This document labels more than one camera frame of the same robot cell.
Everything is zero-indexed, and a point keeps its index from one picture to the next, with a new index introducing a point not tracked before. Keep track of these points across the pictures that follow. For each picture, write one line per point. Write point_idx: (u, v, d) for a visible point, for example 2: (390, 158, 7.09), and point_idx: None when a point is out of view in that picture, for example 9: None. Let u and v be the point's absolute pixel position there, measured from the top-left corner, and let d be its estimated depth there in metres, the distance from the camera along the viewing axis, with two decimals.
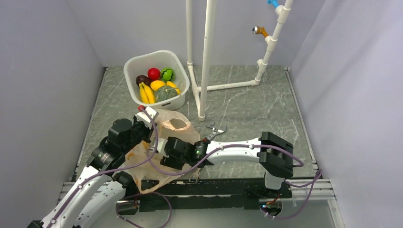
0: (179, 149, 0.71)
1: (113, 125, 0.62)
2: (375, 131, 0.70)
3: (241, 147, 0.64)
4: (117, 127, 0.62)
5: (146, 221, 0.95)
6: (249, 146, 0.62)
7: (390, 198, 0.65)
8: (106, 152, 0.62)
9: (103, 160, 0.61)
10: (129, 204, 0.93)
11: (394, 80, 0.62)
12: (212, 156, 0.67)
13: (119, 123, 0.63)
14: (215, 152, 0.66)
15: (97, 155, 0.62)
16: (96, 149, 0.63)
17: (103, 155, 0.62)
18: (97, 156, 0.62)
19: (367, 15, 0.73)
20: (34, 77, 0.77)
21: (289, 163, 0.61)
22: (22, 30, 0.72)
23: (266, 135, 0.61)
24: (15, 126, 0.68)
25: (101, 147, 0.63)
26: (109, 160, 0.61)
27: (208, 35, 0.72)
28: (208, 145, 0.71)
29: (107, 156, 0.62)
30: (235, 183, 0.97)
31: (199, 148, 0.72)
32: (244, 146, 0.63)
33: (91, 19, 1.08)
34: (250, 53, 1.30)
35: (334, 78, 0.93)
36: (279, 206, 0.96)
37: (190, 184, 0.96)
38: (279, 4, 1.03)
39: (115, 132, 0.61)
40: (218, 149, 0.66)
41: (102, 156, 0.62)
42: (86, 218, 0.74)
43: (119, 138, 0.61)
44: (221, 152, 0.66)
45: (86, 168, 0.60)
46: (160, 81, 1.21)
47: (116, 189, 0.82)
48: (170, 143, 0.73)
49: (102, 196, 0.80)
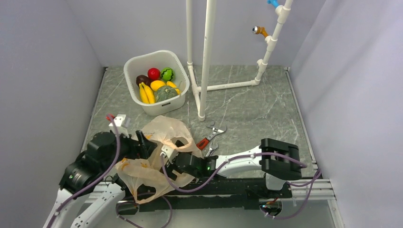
0: (195, 165, 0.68)
1: (93, 138, 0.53)
2: (374, 131, 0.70)
3: (244, 158, 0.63)
4: (98, 141, 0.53)
5: (147, 221, 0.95)
6: (251, 156, 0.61)
7: (390, 198, 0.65)
8: (80, 170, 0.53)
9: (76, 180, 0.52)
10: (129, 204, 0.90)
11: (394, 80, 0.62)
12: (221, 170, 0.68)
13: (100, 137, 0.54)
14: (223, 166, 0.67)
15: (69, 174, 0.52)
16: (70, 166, 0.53)
17: (76, 174, 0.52)
18: (70, 175, 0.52)
19: (366, 15, 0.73)
20: (34, 76, 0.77)
21: (296, 165, 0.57)
22: (23, 30, 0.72)
23: (266, 141, 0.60)
24: (15, 126, 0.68)
25: (77, 163, 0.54)
26: (82, 179, 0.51)
27: (208, 35, 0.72)
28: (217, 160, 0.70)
29: (81, 175, 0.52)
30: (235, 183, 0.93)
31: (211, 163, 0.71)
32: (244, 155, 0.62)
33: (91, 19, 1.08)
34: (250, 53, 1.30)
35: (334, 78, 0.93)
36: (279, 206, 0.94)
37: (190, 184, 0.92)
38: (279, 4, 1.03)
39: (94, 146, 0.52)
40: (225, 163, 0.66)
41: (75, 176, 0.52)
42: (85, 224, 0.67)
43: (98, 155, 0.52)
44: (227, 165, 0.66)
45: (60, 191, 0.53)
46: (160, 81, 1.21)
47: (115, 192, 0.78)
48: (186, 159, 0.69)
49: (101, 200, 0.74)
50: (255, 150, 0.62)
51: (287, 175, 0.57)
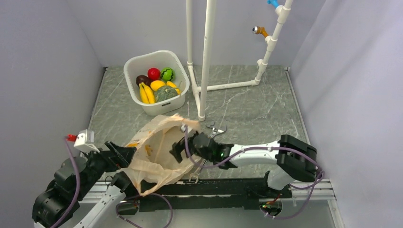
0: (211, 147, 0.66)
1: (61, 168, 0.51)
2: (374, 131, 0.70)
3: (260, 150, 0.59)
4: (66, 170, 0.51)
5: (146, 221, 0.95)
6: (268, 148, 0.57)
7: (390, 198, 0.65)
8: (49, 202, 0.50)
9: (46, 213, 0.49)
10: (129, 204, 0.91)
11: (393, 80, 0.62)
12: (234, 158, 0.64)
13: (69, 165, 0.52)
14: (237, 155, 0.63)
15: (37, 207, 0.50)
16: (38, 198, 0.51)
17: (45, 207, 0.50)
18: (39, 208, 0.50)
19: (367, 15, 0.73)
20: (34, 76, 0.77)
21: (311, 166, 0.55)
22: (23, 29, 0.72)
23: (287, 137, 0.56)
24: (15, 126, 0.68)
25: (48, 193, 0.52)
26: (52, 212, 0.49)
27: (208, 35, 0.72)
28: (233, 148, 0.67)
29: (52, 207, 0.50)
30: (235, 183, 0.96)
31: (225, 150, 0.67)
32: (262, 146, 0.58)
33: (91, 19, 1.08)
34: (250, 53, 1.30)
35: (334, 78, 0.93)
36: (279, 206, 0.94)
37: (190, 184, 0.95)
38: (279, 4, 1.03)
39: (61, 176, 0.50)
40: (240, 151, 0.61)
41: (45, 209, 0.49)
42: None
43: (67, 185, 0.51)
44: (243, 154, 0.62)
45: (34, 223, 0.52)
46: (160, 81, 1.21)
47: (115, 195, 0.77)
48: (205, 140, 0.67)
49: (100, 204, 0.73)
50: (273, 143, 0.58)
51: (299, 174, 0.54)
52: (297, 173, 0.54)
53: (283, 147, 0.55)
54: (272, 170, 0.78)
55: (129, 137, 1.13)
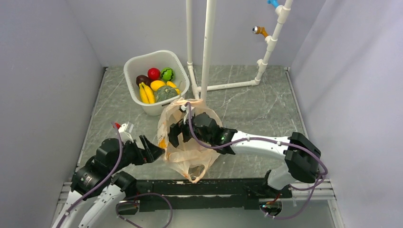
0: (211, 129, 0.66)
1: (101, 146, 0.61)
2: (374, 131, 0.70)
3: (267, 142, 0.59)
4: (105, 147, 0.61)
5: (146, 221, 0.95)
6: (277, 142, 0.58)
7: (391, 198, 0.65)
8: (90, 174, 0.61)
9: (87, 183, 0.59)
10: (129, 204, 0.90)
11: (393, 80, 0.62)
12: (236, 145, 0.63)
13: (107, 144, 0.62)
14: (240, 141, 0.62)
15: (80, 177, 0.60)
16: (80, 171, 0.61)
17: (87, 176, 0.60)
18: (80, 179, 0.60)
19: (367, 14, 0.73)
20: (34, 76, 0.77)
21: (313, 168, 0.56)
22: (22, 30, 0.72)
23: (299, 136, 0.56)
24: (14, 126, 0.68)
25: (87, 167, 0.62)
26: (91, 183, 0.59)
27: (208, 35, 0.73)
28: (235, 135, 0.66)
29: (91, 178, 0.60)
30: (235, 183, 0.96)
31: (225, 135, 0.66)
32: (271, 140, 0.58)
33: (91, 19, 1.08)
34: (250, 53, 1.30)
35: (334, 78, 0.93)
36: (279, 206, 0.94)
37: (190, 184, 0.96)
38: (279, 4, 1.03)
39: (102, 152, 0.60)
40: (244, 139, 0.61)
41: (86, 178, 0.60)
42: None
43: (107, 160, 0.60)
44: (246, 143, 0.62)
45: (71, 193, 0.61)
46: (160, 81, 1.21)
47: (115, 194, 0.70)
48: (207, 121, 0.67)
49: (100, 203, 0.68)
50: (283, 139, 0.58)
51: (299, 171, 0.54)
52: (297, 173, 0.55)
53: (292, 144, 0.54)
54: (272, 169, 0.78)
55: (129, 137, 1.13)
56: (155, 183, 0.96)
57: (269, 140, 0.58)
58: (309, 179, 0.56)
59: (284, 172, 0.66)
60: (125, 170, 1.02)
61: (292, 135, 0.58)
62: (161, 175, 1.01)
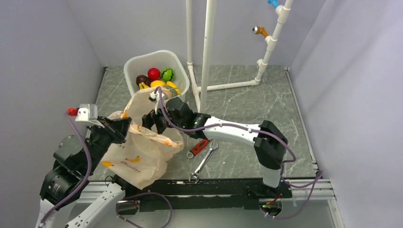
0: (183, 113, 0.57)
1: (61, 148, 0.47)
2: (374, 131, 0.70)
3: (238, 129, 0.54)
4: (66, 149, 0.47)
5: (146, 221, 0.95)
6: (248, 129, 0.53)
7: (392, 198, 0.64)
8: (58, 179, 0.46)
9: (56, 190, 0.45)
10: (129, 204, 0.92)
11: (393, 80, 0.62)
12: (208, 130, 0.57)
13: (68, 144, 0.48)
14: (213, 127, 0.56)
15: (47, 184, 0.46)
16: (46, 176, 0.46)
17: (54, 184, 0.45)
18: (48, 186, 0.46)
19: (367, 14, 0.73)
20: (34, 77, 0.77)
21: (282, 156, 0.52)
22: (23, 30, 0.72)
23: (269, 124, 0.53)
24: (15, 126, 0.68)
25: (54, 171, 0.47)
26: (63, 188, 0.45)
27: (208, 35, 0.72)
28: (209, 119, 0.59)
29: (60, 184, 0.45)
30: (235, 183, 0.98)
31: (199, 119, 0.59)
32: (242, 126, 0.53)
33: (91, 18, 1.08)
34: (250, 53, 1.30)
35: (334, 78, 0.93)
36: (279, 206, 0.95)
37: (190, 184, 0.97)
38: (279, 4, 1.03)
39: (62, 155, 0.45)
40: (217, 124, 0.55)
41: (54, 186, 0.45)
42: (85, 223, 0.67)
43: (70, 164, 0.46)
44: (218, 128, 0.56)
45: (42, 202, 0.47)
46: (160, 81, 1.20)
47: (114, 192, 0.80)
48: (179, 105, 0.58)
49: (101, 199, 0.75)
50: (254, 126, 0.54)
51: (268, 159, 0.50)
52: (264, 161, 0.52)
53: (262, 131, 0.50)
54: None
55: None
56: (155, 183, 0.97)
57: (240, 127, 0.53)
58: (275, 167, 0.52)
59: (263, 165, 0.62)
60: None
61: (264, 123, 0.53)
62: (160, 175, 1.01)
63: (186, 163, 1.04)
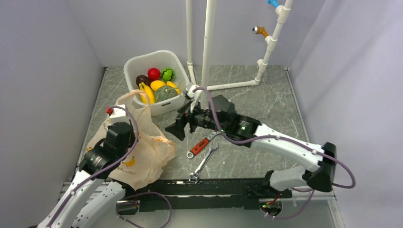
0: (230, 116, 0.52)
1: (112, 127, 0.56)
2: (375, 131, 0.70)
3: (300, 147, 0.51)
4: (116, 128, 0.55)
5: (147, 221, 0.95)
6: (312, 151, 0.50)
7: (392, 198, 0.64)
8: (99, 155, 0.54)
9: (96, 163, 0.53)
10: (129, 204, 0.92)
11: (393, 80, 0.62)
12: (261, 141, 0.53)
13: (118, 126, 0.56)
14: (267, 139, 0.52)
15: (89, 157, 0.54)
16: (88, 152, 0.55)
17: (96, 157, 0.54)
18: (89, 160, 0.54)
19: (367, 14, 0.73)
20: (34, 77, 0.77)
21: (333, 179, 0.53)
22: (23, 30, 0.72)
23: (332, 147, 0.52)
24: (15, 126, 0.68)
25: (96, 149, 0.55)
26: (101, 163, 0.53)
27: (208, 35, 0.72)
28: (259, 128, 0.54)
29: (100, 159, 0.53)
30: (235, 183, 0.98)
31: (246, 124, 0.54)
32: (307, 147, 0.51)
33: (91, 18, 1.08)
34: (250, 53, 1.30)
35: (334, 78, 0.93)
36: (279, 206, 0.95)
37: (190, 184, 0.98)
38: (279, 4, 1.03)
39: (112, 131, 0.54)
40: (274, 137, 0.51)
41: (96, 159, 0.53)
42: (86, 219, 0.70)
43: (117, 140, 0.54)
44: (273, 140, 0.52)
45: (78, 173, 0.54)
46: (160, 81, 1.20)
47: (115, 190, 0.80)
48: (226, 105, 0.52)
49: (101, 197, 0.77)
50: (317, 147, 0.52)
51: (323, 180, 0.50)
52: (320, 182, 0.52)
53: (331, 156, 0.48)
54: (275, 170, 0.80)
55: None
56: (155, 183, 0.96)
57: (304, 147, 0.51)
58: (325, 189, 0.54)
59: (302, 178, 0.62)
60: None
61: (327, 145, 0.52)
62: (161, 175, 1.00)
63: (186, 163, 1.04)
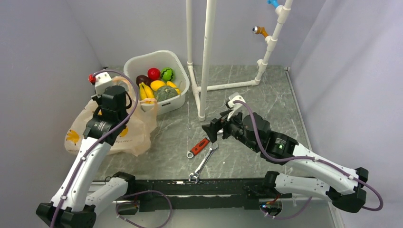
0: (263, 134, 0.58)
1: (106, 91, 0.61)
2: (375, 130, 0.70)
3: (337, 172, 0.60)
4: (110, 92, 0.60)
5: (146, 221, 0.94)
6: (350, 177, 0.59)
7: (393, 198, 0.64)
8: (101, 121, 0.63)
9: (100, 128, 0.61)
10: (129, 204, 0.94)
11: (393, 79, 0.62)
12: (299, 162, 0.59)
13: (111, 90, 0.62)
14: (305, 160, 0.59)
15: (92, 124, 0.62)
16: (90, 121, 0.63)
17: (99, 123, 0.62)
18: (92, 127, 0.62)
19: (367, 14, 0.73)
20: (34, 76, 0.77)
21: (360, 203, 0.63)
22: (23, 30, 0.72)
23: (365, 173, 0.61)
24: (14, 125, 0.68)
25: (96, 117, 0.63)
26: (106, 127, 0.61)
27: (208, 35, 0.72)
28: (295, 147, 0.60)
29: (103, 124, 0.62)
30: (235, 183, 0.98)
31: (283, 143, 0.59)
32: (344, 172, 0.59)
33: (90, 18, 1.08)
34: (250, 53, 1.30)
35: (334, 78, 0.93)
36: (279, 206, 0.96)
37: (190, 184, 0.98)
38: (279, 4, 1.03)
39: (106, 95, 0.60)
40: (312, 159, 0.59)
41: (100, 125, 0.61)
42: (99, 200, 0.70)
43: (114, 103, 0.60)
44: (311, 162, 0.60)
45: (84, 140, 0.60)
46: (160, 81, 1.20)
47: (120, 182, 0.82)
48: (262, 125, 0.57)
49: (107, 186, 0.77)
50: (352, 173, 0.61)
51: (354, 201, 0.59)
52: (349, 203, 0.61)
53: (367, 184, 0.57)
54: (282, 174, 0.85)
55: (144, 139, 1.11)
56: (156, 183, 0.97)
57: (342, 172, 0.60)
58: (352, 210, 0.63)
59: (324, 193, 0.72)
60: (125, 170, 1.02)
61: (361, 172, 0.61)
62: (160, 175, 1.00)
63: (186, 163, 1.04)
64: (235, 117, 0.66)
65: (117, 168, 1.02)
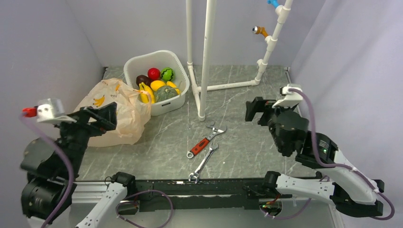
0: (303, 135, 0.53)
1: (29, 162, 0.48)
2: (374, 130, 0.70)
3: (366, 185, 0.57)
4: (34, 162, 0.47)
5: (147, 221, 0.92)
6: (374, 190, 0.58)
7: (393, 199, 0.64)
8: (37, 193, 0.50)
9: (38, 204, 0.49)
10: (129, 204, 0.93)
11: (393, 79, 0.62)
12: (336, 169, 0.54)
13: (36, 156, 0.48)
14: (342, 169, 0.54)
15: (27, 199, 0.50)
16: (24, 192, 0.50)
17: (34, 199, 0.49)
18: (29, 203, 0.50)
19: (367, 14, 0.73)
20: (34, 76, 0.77)
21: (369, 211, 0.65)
22: (23, 30, 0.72)
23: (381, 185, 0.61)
24: (14, 125, 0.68)
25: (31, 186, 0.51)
26: (45, 202, 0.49)
27: (208, 35, 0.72)
28: (336, 153, 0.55)
29: (40, 198, 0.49)
30: (235, 183, 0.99)
31: (327, 147, 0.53)
32: (371, 185, 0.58)
33: (90, 18, 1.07)
34: (250, 53, 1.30)
35: (334, 78, 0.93)
36: (279, 206, 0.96)
37: (190, 184, 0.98)
38: (280, 4, 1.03)
39: (33, 166, 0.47)
40: (350, 169, 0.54)
41: (36, 200, 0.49)
42: (96, 222, 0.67)
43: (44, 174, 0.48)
44: (347, 172, 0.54)
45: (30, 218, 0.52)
46: (160, 81, 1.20)
47: (118, 189, 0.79)
48: (299, 124, 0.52)
49: (106, 199, 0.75)
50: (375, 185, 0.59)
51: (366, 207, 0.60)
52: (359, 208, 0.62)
53: (382, 194, 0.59)
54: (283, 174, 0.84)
55: (143, 140, 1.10)
56: (156, 183, 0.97)
57: (369, 185, 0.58)
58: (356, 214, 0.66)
59: (329, 198, 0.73)
60: (125, 170, 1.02)
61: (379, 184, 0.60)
62: (161, 175, 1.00)
63: (186, 163, 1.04)
64: (281, 107, 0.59)
65: (117, 168, 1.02)
